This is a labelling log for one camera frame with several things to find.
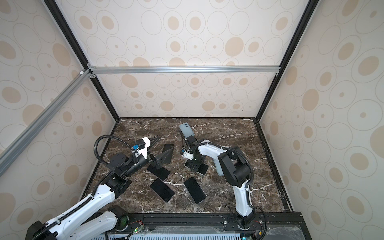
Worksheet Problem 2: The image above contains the white-edged phone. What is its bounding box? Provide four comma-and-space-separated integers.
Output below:
185, 160, 209, 176

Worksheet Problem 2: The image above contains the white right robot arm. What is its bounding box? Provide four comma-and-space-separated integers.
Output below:
181, 136, 255, 229

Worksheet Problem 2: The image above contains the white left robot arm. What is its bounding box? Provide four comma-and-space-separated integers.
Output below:
26, 135, 174, 240

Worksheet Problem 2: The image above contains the black phone case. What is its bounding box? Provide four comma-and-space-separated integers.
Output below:
162, 144, 175, 164

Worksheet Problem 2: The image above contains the light blue case far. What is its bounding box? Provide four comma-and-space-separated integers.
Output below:
179, 123, 196, 141

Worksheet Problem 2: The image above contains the light blue case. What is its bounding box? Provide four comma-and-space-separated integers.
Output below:
215, 162, 224, 176
179, 123, 196, 141

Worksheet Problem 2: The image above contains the light blue case right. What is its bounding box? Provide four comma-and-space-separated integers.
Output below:
215, 162, 224, 176

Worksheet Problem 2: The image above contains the purple-edged phone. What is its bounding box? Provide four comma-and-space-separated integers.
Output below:
150, 179, 175, 203

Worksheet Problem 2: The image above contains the blue-edged phone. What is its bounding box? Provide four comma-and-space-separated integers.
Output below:
184, 177, 206, 204

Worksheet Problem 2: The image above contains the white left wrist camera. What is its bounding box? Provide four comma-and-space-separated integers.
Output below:
132, 137, 151, 160

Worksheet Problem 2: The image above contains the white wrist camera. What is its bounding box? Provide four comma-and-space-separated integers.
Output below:
132, 137, 151, 160
180, 149, 194, 160

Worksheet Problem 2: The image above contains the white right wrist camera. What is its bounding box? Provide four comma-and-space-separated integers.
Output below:
180, 149, 194, 160

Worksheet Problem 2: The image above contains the horizontal aluminium frame bar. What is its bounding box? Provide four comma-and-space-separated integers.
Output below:
91, 66, 280, 74

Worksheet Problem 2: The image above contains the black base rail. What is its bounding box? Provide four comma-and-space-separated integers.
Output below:
110, 213, 311, 240

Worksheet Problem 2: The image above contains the diagonal aluminium frame bar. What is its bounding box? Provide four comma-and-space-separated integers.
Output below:
1, 69, 91, 175

